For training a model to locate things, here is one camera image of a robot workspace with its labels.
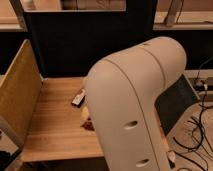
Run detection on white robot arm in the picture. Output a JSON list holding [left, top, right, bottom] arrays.
[[85, 37, 187, 171]]

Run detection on black back panel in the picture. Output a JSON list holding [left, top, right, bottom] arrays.
[[24, 0, 157, 77]]

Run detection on dark right side panel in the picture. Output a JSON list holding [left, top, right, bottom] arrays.
[[155, 75, 198, 134]]

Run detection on wooden left side panel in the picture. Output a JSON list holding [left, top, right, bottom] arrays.
[[0, 40, 42, 148]]

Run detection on power strip on floor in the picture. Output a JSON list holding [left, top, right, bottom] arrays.
[[195, 78, 213, 91]]

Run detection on black floor cables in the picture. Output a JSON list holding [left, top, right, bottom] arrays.
[[171, 56, 213, 171]]

